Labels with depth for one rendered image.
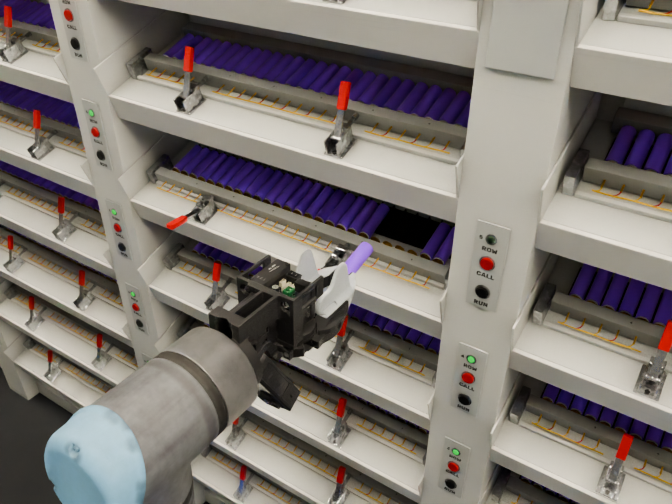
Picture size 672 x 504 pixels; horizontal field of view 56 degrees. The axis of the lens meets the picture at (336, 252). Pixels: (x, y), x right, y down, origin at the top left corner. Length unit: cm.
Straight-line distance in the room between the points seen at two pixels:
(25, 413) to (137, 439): 168
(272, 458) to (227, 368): 86
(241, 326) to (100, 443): 16
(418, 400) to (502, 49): 56
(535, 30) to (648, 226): 24
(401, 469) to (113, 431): 72
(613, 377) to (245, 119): 59
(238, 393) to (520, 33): 43
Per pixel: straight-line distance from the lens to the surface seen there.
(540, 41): 66
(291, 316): 62
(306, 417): 123
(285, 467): 140
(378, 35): 74
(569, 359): 84
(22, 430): 215
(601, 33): 68
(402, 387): 102
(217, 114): 96
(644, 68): 65
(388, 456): 118
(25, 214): 159
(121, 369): 167
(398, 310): 89
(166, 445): 53
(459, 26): 69
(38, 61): 128
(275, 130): 90
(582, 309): 86
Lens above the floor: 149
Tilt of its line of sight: 34 degrees down
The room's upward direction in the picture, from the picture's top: straight up
